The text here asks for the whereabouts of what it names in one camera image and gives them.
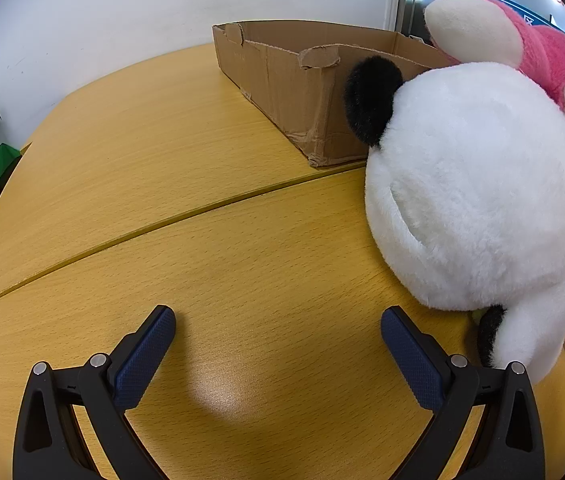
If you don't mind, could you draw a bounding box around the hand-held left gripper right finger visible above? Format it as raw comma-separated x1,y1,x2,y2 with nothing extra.
380,306,547,480

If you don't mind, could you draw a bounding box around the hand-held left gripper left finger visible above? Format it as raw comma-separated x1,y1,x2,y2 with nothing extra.
12,304,178,480

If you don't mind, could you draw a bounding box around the white panda plush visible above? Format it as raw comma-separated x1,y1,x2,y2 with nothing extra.
345,56,565,386

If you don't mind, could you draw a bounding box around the brown cardboard box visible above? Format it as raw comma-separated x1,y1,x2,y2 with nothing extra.
212,20,455,168

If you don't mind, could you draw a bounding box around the pink bear plush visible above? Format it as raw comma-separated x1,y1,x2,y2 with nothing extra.
423,0,565,201

